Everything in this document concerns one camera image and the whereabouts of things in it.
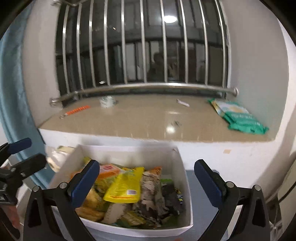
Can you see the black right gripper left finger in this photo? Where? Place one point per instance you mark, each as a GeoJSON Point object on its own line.
{"type": "Point", "coordinates": [40, 222]}

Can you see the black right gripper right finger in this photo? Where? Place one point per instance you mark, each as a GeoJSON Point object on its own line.
{"type": "Point", "coordinates": [253, 221]}

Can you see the yellow snack pouch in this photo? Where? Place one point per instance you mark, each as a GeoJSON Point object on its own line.
{"type": "Point", "coordinates": [126, 187]}

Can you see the tan cracker snack packet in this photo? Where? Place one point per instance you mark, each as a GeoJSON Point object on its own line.
{"type": "Point", "coordinates": [92, 207]}

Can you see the orange snack packet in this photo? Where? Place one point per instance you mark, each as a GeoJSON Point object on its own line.
{"type": "Point", "coordinates": [109, 170]}

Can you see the tissue paper pack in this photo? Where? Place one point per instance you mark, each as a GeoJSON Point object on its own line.
{"type": "Point", "coordinates": [56, 157]}

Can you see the blue curtain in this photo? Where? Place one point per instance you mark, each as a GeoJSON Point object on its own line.
{"type": "Point", "coordinates": [16, 118]}

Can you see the pale yellow snack packet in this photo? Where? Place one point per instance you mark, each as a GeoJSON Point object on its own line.
{"type": "Point", "coordinates": [115, 211]}

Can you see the dark snack packet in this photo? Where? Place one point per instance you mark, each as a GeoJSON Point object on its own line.
{"type": "Point", "coordinates": [172, 196]}

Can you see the brown patterned snack packet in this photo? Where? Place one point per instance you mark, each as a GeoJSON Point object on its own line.
{"type": "Point", "coordinates": [152, 202]}

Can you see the orange beaded tool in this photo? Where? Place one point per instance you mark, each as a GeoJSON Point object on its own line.
{"type": "Point", "coordinates": [76, 110]}

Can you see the steel window railing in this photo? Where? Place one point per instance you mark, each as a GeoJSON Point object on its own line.
{"type": "Point", "coordinates": [140, 47]}

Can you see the white tape roll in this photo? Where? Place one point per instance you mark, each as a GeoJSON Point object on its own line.
{"type": "Point", "coordinates": [107, 102]}

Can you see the white storage box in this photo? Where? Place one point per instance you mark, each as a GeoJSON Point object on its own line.
{"type": "Point", "coordinates": [149, 157]}

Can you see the green packets on sill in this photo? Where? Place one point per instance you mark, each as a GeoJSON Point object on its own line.
{"type": "Point", "coordinates": [238, 117]}

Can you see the small white stick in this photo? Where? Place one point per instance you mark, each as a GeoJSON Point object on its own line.
{"type": "Point", "coordinates": [182, 103]}

